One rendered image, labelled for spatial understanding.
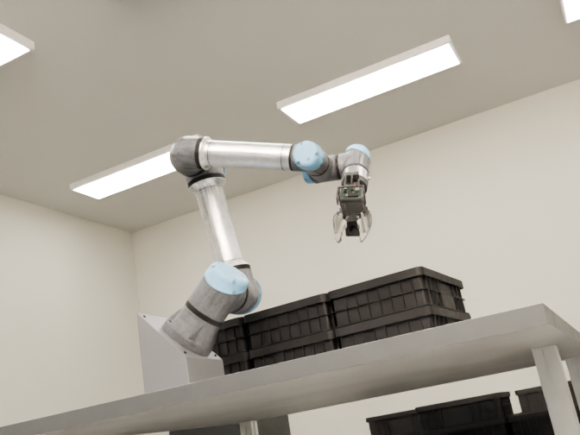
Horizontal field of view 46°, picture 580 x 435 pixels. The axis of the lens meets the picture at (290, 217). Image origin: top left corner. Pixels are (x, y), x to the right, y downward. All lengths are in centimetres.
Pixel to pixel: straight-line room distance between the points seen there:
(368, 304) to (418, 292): 15
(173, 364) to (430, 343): 72
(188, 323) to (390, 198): 409
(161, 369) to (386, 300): 64
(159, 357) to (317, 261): 417
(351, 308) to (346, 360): 56
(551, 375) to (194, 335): 93
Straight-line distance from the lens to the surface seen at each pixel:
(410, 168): 582
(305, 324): 206
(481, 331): 137
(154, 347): 186
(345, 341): 200
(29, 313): 582
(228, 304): 187
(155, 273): 681
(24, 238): 598
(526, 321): 136
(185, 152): 198
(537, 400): 368
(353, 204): 181
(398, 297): 194
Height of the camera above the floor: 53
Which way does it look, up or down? 18 degrees up
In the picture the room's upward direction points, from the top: 10 degrees counter-clockwise
